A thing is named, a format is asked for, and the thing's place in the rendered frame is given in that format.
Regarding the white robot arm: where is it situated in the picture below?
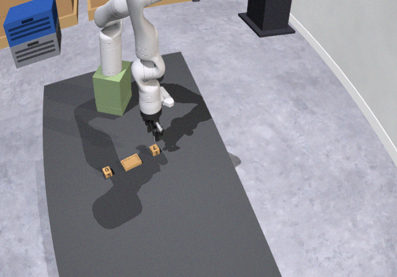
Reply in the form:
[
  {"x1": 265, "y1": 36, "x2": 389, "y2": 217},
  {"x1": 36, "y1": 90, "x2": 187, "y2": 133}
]
[{"x1": 94, "y1": 0, "x2": 174, "y2": 114}]

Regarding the tan rectangular tray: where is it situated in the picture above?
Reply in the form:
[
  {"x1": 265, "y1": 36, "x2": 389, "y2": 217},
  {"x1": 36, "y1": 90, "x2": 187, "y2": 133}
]
[{"x1": 121, "y1": 154, "x2": 142, "y2": 171}]

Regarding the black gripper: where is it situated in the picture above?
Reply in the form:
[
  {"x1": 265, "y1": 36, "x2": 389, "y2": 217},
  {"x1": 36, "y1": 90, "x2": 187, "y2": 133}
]
[{"x1": 140, "y1": 107, "x2": 164, "y2": 142}]

